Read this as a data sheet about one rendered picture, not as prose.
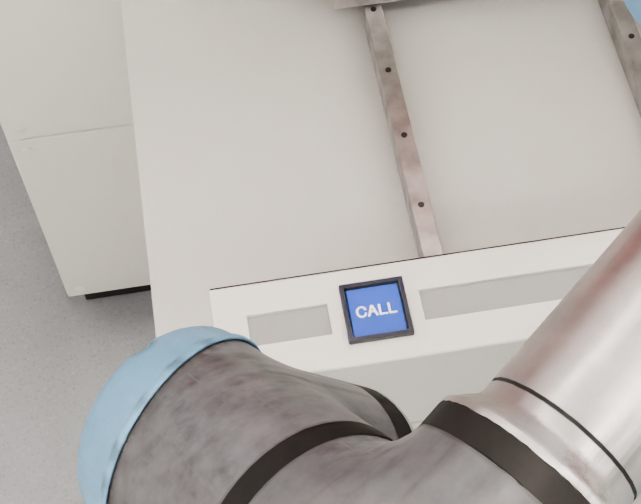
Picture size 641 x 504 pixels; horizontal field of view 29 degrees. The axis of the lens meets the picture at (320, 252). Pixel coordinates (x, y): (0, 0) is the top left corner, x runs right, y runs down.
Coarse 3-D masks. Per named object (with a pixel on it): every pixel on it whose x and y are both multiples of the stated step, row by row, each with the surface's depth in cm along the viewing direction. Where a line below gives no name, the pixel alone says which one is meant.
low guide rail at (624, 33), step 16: (608, 0) 140; (608, 16) 141; (624, 16) 138; (624, 32) 137; (624, 48) 137; (640, 48) 136; (624, 64) 138; (640, 64) 135; (640, 80) 134; (640, 96) 134; (640, 112) 135
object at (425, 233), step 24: (384, 24) 138; (384, 48) 137; (384, 72) 135; (384, 96) 134; (408, 120) 132; (408, 144) 130; (408, 168) 128; (408, 192) 127; (432, 216) 125; (432, 240) 124
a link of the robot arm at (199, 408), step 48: (192, 336) 61; (240, 336) 62; (144, 384) 58; (192, 384) 57; (240, 384) 56; (288, 384) 57; (336, 384) 61; (96, 432) 58; (144, 432) 56; (192, 432) 54; (240, 432) 53; (288, 432) 52; (336, 432) 52; (384, 432) 60; (96, 480) 58; (144, 480) 55; (192, 480) 53; (240, 480) 51
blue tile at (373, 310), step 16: (368, 288) 108; (384, 288) 108; (352, 304) 107; (368, 304) 107; (384, 304) 107; (400, 304) 107; (352, 320) 107; (368, 320) 107; (384, 320) 107; (400, 320) 106
